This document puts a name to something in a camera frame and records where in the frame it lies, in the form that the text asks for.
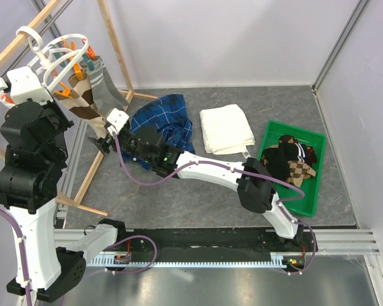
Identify black red argyle sock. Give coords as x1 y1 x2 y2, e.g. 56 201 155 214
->
279 134 319 165

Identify black white striped sock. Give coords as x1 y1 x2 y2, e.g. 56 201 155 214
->
262 147 290 182

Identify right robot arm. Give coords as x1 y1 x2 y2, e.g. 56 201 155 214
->
89 126 304 251

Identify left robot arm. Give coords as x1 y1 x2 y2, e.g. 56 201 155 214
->
0 100 128 303

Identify white round sock hanger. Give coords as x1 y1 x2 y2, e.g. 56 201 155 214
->
16 26 89 91

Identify brown cream striped sock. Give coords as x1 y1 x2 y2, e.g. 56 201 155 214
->
53 75 107 138

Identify grey white striped sock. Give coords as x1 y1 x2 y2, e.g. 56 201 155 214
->
86 58 123 117

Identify blue plaid shirt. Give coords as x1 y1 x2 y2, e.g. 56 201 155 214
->
130 94 195 154

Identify white folded towel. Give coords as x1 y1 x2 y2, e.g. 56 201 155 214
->
199 104 255 155

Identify green plastic tray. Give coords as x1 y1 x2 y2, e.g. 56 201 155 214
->
258 120 326 217

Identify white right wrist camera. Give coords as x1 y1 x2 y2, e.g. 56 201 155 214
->
105 108 130 136

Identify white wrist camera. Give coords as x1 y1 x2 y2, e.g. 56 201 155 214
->
105 108 130 136
0 66 54 108

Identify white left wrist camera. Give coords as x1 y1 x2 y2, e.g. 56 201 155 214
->
0 66 54 108

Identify wooden drying rack frame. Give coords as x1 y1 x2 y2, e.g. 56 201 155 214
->
0 1 156 217

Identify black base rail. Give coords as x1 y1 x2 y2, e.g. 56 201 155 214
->
107 228 319 263

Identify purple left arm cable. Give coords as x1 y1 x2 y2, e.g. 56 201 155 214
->
0 202 159 306

